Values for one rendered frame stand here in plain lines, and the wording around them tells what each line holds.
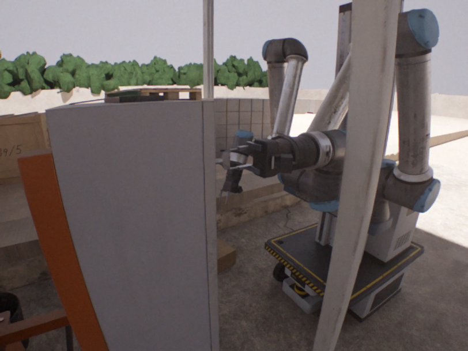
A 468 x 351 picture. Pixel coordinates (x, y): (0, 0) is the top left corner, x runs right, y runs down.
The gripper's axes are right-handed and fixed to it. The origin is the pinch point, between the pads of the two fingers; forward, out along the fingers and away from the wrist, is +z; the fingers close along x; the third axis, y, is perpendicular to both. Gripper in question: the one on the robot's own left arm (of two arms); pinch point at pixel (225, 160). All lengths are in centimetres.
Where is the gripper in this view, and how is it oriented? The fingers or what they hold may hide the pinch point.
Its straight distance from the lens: 48.2
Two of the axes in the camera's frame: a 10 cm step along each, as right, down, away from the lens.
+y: 5.4, 2.7, -8.0
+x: -0.1, 9.5, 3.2
